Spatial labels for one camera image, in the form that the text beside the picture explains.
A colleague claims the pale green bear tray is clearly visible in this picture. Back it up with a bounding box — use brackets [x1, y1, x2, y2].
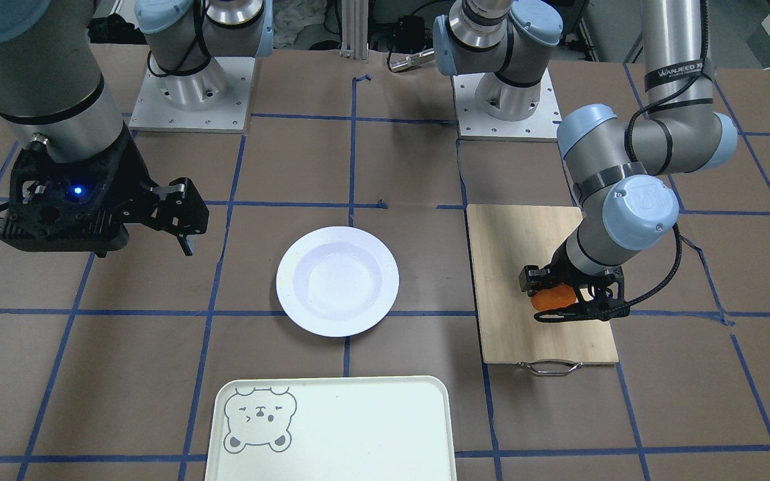
[205, 375, 457, 480]

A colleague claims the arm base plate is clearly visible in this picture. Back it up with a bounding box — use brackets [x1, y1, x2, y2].
[451, 70, 562, 142]
[129, 57, 256, 134]

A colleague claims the bamboo cutting board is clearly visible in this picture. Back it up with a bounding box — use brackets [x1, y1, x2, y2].
[467, 204, 618, 377]

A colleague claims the white ribbed plate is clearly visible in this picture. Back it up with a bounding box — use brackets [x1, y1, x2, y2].
[275, 227, 400, 337]

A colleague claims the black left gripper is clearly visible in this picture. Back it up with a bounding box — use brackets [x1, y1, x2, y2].
[520, 258, 626, 323]

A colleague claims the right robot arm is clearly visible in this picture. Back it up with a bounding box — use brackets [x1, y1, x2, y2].
[0, 1, 274, 258]

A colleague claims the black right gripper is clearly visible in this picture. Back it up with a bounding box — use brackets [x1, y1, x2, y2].
[0, 128, 210, 258]

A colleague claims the orange fruit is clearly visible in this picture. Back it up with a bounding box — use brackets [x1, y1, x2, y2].
[531, 284, 578, 313]

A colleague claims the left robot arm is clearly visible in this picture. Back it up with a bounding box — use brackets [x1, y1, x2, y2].
[432, 1, 739, 323]

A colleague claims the aluminium frame post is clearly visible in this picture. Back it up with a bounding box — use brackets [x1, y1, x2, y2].
[340, 0, 370, 63]

